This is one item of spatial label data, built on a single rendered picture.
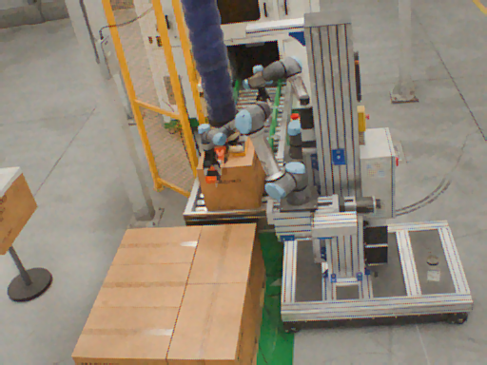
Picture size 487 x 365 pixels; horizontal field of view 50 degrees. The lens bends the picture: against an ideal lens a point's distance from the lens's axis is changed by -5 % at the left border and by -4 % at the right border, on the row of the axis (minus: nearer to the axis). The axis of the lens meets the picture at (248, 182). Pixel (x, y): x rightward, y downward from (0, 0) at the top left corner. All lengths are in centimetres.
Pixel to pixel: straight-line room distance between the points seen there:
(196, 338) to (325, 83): 162
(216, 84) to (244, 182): 72
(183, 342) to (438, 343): 166
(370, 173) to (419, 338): 121
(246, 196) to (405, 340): 149
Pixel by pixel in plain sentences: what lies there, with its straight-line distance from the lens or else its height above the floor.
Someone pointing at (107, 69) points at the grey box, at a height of 155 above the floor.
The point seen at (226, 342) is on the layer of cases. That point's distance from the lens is 313.
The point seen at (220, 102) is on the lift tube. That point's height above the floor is 136.
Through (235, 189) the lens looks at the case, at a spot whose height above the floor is 75.
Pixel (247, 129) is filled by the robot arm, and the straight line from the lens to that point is 288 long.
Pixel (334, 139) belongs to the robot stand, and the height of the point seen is 135.
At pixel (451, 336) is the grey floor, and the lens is 381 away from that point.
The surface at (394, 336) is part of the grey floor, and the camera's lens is 377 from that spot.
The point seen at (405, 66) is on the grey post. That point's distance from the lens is 642.
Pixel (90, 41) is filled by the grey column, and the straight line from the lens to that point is 432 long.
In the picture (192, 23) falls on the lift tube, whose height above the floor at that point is 194.
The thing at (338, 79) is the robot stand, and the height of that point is 172.
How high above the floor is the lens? 293
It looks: 34 degrees down
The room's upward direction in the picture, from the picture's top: 11 degrees counter-clockwise
